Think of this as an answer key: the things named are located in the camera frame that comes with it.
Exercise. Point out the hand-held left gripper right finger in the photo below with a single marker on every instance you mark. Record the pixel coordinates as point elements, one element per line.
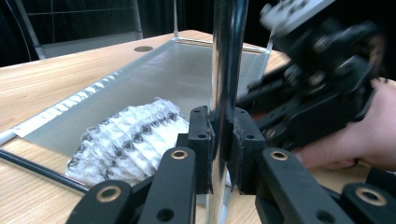
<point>247,146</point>

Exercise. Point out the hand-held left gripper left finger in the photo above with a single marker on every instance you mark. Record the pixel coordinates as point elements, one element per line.
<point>200,140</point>

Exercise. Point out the white grey striped cloth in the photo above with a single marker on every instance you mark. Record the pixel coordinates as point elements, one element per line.
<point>130,140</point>

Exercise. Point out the round grey table grommet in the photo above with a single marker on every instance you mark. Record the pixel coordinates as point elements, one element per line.
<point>144,48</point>

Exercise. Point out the metal rack with grey fabric shelves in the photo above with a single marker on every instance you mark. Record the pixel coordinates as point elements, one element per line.
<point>174,71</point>

